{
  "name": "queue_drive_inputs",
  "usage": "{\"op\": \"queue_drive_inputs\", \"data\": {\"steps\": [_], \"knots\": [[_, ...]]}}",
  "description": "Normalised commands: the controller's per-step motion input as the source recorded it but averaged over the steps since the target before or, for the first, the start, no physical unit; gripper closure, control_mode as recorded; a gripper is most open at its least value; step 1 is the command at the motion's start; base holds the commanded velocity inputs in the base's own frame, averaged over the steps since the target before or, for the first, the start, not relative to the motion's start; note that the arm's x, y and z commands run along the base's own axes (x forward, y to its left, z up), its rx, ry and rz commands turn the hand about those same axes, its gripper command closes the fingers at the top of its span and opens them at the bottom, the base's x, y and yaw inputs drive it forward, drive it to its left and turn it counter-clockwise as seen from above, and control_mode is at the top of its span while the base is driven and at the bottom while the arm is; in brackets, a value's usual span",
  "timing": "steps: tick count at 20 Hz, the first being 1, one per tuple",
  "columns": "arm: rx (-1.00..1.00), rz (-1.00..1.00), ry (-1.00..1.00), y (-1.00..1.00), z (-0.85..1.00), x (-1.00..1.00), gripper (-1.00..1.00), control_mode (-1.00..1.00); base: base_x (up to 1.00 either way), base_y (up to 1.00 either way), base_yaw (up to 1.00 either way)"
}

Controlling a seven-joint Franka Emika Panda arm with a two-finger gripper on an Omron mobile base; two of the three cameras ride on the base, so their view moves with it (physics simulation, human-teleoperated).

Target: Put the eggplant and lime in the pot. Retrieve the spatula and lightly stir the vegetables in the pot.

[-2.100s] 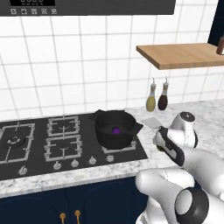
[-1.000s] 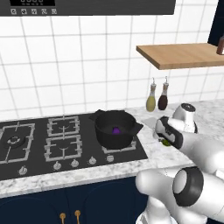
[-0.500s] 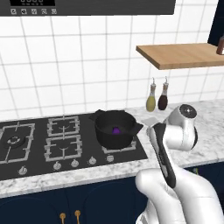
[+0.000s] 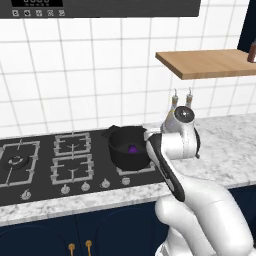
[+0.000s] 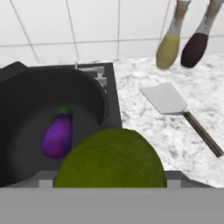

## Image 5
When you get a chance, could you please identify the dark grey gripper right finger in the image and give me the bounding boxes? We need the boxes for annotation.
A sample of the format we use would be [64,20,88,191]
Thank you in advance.
[164,171,216,189]

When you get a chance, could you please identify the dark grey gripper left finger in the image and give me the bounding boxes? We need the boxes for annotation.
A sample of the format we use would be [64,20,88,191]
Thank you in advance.
[7,171,59,189]

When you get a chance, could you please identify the green lime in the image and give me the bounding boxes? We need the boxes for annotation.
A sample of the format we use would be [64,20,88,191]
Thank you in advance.
[52,128,168,189]

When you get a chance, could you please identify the purple eggplant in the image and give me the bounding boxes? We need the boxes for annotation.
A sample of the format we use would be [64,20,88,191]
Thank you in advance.
[40,107,74,160]

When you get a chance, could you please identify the black pot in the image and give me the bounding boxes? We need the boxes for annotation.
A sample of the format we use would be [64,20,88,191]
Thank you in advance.
[0,66,107,188]

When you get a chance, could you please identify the black hob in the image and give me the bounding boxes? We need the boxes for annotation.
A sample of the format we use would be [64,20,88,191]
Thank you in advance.
[0,61,123,130]

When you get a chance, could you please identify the yellow oil bottle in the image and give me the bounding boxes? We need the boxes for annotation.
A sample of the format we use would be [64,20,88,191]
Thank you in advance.
[156,0,193,70]

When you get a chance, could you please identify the dark brown vinegar bottle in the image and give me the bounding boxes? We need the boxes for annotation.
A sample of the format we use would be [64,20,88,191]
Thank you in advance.
[180,0,224,69]

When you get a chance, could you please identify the silver spatula with dark handle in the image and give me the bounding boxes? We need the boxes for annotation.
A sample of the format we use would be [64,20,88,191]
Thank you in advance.
[139,81,224,158]

